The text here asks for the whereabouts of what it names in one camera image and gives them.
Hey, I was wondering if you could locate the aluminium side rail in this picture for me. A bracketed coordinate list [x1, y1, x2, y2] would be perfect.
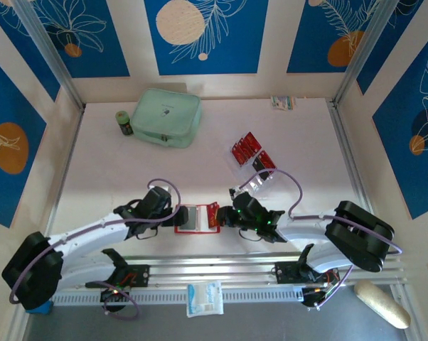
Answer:
[45, 106, 86, 235]
[328, 100, 387, 256]

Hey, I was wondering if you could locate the clear acrylic card stand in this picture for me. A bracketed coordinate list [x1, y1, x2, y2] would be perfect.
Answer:
[230, 130, 283, 195]

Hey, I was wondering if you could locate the beige textured roll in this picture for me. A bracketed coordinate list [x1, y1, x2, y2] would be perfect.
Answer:
[354, 280, 412, 330]

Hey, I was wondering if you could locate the red card holder wallet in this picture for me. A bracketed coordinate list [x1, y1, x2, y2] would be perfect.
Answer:
[173, 202, 223, 235]

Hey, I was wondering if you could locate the aluminium rail frame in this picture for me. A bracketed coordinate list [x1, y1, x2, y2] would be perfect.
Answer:
[16, 252, 407, 295]

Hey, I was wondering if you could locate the mint green zip pouch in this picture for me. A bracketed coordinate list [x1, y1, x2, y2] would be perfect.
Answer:
[129, 88, 203, 148]

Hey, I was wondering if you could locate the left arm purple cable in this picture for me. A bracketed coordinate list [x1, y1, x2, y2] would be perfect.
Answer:
[9, 177, 182, 320]

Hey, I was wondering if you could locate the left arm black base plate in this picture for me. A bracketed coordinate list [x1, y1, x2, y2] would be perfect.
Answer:
[85, 264, 151, 289]

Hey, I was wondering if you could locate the black controller board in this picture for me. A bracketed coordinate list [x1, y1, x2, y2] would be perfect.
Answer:
[100, 287, 130, 303]
[301, 286, 331, 310]

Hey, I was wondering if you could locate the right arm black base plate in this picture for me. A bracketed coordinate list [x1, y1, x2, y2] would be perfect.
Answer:
[274, 261, 341, 285]

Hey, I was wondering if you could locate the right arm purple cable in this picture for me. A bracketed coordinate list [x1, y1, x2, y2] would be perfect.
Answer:
[237, 168, 403, 310]

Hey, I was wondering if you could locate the white slotted cable duct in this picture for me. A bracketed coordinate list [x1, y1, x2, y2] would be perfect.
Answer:
[32, 289, 304, 307]

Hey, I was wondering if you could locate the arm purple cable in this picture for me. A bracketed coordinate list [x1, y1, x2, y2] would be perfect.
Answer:
[9, 177, 182, 320]
[237, 168, 403, 310]

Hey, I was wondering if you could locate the blue sponge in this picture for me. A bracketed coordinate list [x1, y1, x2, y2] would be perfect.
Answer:
[25, 304, 53, 315]

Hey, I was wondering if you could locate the small printed paper packet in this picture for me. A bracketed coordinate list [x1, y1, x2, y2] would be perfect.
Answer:
[270, 94, 296, 111]

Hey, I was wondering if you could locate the white blue wipes packet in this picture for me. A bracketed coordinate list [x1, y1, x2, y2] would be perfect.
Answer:
[186, 280, 225, 318]

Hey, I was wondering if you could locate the red credit card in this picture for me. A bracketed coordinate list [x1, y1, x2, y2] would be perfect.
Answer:
[237, 137, 254, 157]
[258, 151, 277, 170]
[206, 202, 221, 228]
[231, 144, 250, 166]
[244, 131, 263, 148]

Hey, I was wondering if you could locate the aluminium corner post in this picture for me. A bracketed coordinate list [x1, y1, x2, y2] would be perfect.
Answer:
[333, 0, 402, 106]
[13, 0, 85, 111]

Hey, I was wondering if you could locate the small green-lidded dark bottle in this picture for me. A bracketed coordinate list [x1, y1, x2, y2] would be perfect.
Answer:
[114, 110, 134, 136]

